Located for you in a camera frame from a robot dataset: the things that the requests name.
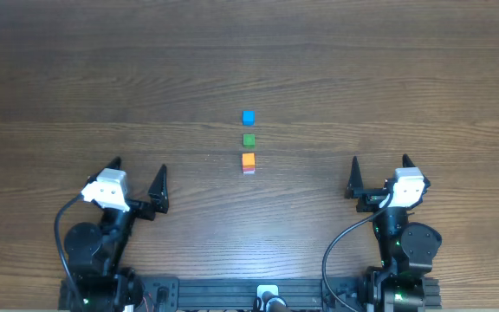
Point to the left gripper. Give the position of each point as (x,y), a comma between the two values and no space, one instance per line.
(143,209)

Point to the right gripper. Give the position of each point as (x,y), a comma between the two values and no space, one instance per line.
(373,199)

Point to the orange cube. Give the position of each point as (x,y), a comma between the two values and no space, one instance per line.
(248,159)

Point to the green cube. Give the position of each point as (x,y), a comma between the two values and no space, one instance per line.
(248,141)

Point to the blue cube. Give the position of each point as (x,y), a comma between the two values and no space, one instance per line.
(248,118)

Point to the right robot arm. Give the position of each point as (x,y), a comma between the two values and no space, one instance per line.
(420,247)

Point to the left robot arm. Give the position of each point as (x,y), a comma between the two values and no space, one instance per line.
(82,247)

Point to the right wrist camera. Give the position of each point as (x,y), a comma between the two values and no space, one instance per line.
(405,186)

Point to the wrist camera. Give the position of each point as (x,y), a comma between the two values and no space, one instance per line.
(106,188)
(405,186)

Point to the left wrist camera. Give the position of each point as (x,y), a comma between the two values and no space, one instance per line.
(106,188)

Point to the mounting rail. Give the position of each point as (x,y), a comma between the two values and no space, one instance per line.
(215,294)

